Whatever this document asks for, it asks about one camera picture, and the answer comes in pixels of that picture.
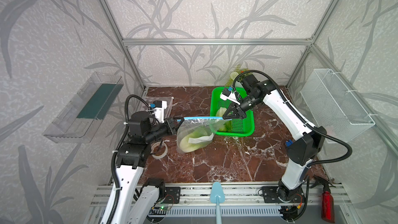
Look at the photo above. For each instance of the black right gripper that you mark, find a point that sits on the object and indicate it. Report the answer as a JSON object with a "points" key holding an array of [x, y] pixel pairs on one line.
{"points": [[236, 112]]}

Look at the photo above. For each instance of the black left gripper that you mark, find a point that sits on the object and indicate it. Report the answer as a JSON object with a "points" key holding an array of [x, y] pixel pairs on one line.
{"points": [[169, 128]]}

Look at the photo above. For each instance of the chinese cabbage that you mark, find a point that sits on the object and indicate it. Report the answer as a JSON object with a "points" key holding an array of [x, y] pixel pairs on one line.
{"points": [[225, 125], [195, 140]]}

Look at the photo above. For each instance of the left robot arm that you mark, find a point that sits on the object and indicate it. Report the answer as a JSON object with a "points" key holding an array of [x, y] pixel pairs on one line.
{"points": [[126, 204]]}

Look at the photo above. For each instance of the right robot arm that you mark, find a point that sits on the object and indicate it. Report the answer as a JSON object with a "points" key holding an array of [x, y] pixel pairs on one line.
{"points": [[308, 139]]}

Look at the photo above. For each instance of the green plastic basket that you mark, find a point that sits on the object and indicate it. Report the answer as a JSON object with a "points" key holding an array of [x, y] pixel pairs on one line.
{"points": [[236, 127]]}

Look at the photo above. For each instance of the clear tape roll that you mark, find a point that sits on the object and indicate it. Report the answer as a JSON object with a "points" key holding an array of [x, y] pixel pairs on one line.
{"points": [[159, 150]]}

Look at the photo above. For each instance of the potted flower plant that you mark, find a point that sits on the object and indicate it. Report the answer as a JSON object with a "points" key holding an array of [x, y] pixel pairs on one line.
{"points": [[234, 73]]}

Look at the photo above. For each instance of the light blue shovel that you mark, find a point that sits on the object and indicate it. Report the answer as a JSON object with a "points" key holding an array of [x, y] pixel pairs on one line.
{"points": [[217, 197]]}

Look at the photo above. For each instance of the red object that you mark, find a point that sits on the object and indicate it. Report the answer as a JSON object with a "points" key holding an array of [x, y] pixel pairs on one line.
{"points": [[327, 205]]}

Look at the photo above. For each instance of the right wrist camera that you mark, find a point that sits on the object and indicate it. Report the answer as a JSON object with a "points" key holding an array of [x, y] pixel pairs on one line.
{"points": [[229, 94]]}

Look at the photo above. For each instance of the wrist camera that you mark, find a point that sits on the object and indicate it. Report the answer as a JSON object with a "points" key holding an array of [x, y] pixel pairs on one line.
{"points": [[158, 109], [229, 94]]}

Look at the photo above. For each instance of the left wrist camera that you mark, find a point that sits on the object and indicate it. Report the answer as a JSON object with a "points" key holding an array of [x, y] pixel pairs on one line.
{"points": [[158, 109]]}

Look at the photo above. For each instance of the circuit board with wires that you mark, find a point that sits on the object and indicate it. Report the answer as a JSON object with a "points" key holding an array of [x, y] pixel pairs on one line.
{"points": [[161, 207]]}

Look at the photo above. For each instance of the white wire basket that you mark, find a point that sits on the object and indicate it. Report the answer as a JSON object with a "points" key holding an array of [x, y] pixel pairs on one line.
{"points": [[334, 106]]}

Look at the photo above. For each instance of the clear plastic wall shelf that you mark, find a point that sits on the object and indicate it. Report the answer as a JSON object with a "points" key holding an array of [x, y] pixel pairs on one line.
{"points": [[81, 118]]}

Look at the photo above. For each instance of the aluminium frame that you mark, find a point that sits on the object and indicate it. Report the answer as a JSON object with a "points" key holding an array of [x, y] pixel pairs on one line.
{"points": [[201, 42]]}

